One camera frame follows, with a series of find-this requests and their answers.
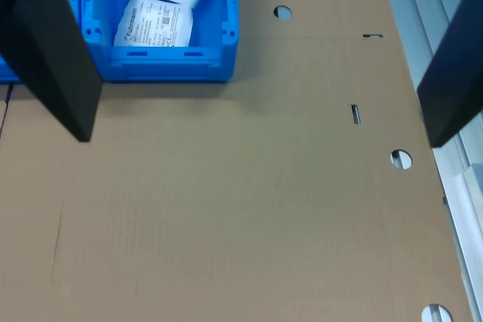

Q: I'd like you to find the brown cardboard sheet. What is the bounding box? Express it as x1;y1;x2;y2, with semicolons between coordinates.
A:
0;0;477;322

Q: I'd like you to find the blue bin with printed packets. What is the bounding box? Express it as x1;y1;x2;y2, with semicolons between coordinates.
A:
67;0;241;84

